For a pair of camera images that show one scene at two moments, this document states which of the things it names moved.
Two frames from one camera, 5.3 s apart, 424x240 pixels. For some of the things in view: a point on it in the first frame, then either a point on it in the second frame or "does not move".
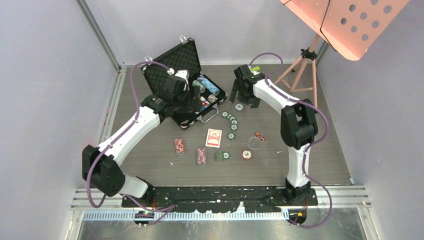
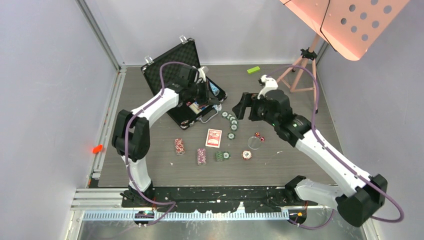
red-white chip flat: (246, 154) does not move
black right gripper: (237, 87) → (245, 101)
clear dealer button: (253, 142) does not move
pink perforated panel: (352, 26) does not move
